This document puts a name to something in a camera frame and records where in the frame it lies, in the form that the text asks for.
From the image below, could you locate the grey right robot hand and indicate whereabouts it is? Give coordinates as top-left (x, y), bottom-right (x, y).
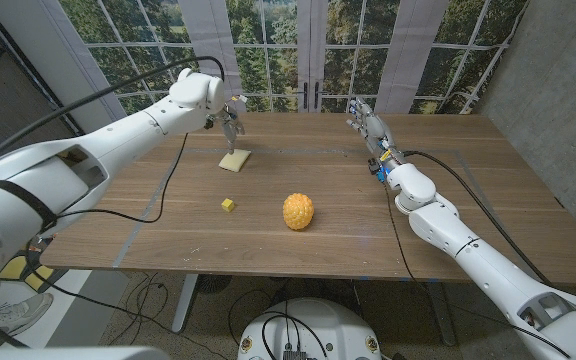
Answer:
top-left (345, 97), bottom-right (398, 160)

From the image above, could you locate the pale yellow sponge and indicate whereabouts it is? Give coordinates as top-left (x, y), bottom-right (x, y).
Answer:
top-left (217, 148), bottom-right (252, 174)

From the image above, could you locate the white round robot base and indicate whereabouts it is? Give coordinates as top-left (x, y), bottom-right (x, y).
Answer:
top-left (236, 297), bottom-right (383, 360)

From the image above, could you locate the orange bumpy stress ball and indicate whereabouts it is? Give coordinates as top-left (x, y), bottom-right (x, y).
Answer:
top-left (282, 192), bottom-right (316, 232)

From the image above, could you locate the printed window forest backdrop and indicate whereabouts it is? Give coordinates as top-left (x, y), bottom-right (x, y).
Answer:
top-left (57, 0), bottom-right (529, 115)

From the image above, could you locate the grey table leg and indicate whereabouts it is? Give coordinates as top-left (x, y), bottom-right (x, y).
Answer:
top-left (426, 282), bottom-right (458, 347)

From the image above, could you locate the black round ribbed object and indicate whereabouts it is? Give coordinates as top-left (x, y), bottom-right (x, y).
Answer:
top-left (195, 273), bottom-right (233, 295)

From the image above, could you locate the white table leg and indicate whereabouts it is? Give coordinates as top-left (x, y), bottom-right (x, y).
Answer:
top-left (171, 273), bottom-right (199, 334)

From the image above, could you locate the white robot torso edge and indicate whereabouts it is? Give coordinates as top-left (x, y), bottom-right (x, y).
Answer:
top-left (0, 345), bottom-right (172, 360)

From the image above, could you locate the thin braided right arm cable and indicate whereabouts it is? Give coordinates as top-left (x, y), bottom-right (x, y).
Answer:
top-left (383, 182), bottom-right (572, 360)

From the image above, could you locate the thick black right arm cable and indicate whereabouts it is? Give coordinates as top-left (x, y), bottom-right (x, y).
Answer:
top-left (402, 149), bottom-right (553, 287)

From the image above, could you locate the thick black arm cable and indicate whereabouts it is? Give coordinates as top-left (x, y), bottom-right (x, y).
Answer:
top-left (0, 54), bottom-right (227, 181)
top-left (402, 149), bottom-right (553, 287)

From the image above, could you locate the black cable on robot base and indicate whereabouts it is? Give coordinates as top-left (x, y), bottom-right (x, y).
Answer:
top-left (260, 310), bottom-right (329, 360)

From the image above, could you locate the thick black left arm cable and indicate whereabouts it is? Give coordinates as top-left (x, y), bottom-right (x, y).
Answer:
top-left (0, 54), bottom-right (227, 181)

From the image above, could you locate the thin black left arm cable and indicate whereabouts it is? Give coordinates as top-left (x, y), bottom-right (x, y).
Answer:
top-left (55, 132), bottom-right (190, 225)

